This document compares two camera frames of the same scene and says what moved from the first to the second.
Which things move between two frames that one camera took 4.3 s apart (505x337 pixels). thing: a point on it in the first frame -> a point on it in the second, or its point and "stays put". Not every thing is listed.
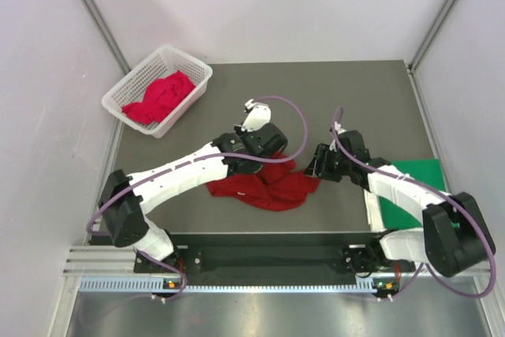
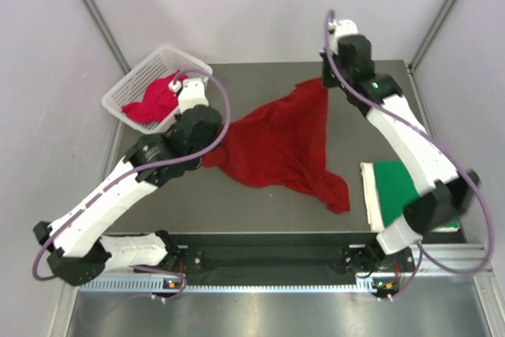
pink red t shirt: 163,96 stays put
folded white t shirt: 375,217 stays put
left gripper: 247,133 -> 178,117
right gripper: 322,152 -> 325,64
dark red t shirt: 278,186 -> 286,143
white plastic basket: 132,86 stays put
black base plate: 349,256 stays put
